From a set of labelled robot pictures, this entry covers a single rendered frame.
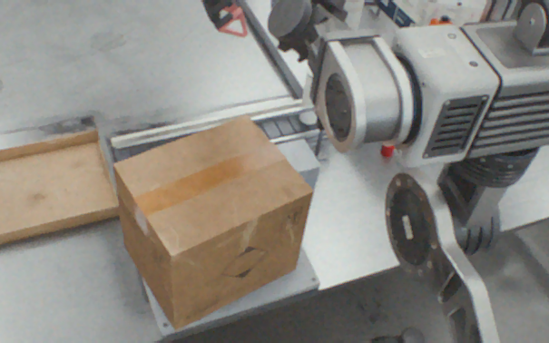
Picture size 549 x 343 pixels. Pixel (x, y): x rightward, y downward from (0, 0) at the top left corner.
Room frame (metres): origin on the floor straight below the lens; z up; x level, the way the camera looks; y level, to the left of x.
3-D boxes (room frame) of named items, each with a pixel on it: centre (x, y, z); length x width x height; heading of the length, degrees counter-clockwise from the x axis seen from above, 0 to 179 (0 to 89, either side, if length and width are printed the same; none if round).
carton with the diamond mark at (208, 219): (0.76, 0.11, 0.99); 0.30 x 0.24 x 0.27; 130
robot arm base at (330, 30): (0.74, -0.06, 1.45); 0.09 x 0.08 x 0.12; 113
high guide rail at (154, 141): (1.20, -0.10, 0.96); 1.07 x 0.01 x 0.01; 119
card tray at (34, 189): (0.90, 0.53, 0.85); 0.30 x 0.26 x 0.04; 119
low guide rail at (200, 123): (1.27, -0.07, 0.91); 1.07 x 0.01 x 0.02; 119
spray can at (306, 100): (1.22, -0.06, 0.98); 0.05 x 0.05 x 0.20
